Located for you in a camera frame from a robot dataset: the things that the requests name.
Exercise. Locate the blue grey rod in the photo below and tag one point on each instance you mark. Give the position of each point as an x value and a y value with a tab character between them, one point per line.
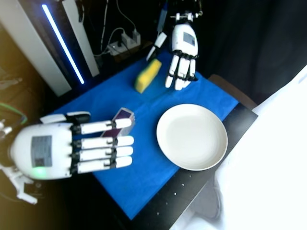
162	16

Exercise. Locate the dark rectangular box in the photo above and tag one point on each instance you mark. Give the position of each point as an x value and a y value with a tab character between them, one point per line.
123	114

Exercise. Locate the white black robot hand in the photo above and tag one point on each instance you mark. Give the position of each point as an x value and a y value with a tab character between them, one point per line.
60	153
184	38

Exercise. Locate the blue table cloth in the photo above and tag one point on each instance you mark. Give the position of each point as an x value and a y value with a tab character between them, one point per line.
148	167

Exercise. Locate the white column with blue light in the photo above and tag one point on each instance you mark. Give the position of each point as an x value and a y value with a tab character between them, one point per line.
36	48

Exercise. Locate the white round plate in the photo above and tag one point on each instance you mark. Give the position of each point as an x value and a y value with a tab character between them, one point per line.
192	136

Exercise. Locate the white power strip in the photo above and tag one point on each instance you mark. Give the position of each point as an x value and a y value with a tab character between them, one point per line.
130	40

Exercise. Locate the white curtain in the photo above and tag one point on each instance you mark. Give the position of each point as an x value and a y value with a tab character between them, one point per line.
268	155

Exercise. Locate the yellow green sponge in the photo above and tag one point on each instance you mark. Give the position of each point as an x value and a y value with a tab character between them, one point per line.
148	74

